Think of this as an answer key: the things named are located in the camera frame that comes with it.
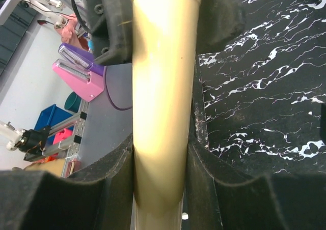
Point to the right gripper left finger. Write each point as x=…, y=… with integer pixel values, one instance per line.
x=99, y=196

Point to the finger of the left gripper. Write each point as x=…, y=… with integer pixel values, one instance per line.
x=111, y=29
x=220, y=21

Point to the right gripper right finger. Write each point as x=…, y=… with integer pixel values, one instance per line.
x=222, y=197

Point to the yellow microphone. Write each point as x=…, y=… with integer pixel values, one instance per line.
x=163, y=61

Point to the purple metronome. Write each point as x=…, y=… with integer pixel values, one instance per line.
x=80, y=57

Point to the pink metronome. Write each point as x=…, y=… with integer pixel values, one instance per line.
x=86, y=84

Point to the blue plastic bin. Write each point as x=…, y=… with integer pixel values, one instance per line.
x=51, y=116

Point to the teal bucket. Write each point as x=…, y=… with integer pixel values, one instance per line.
x=72, y=102

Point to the aluminium front rail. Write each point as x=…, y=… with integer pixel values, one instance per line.
x=69, y=147

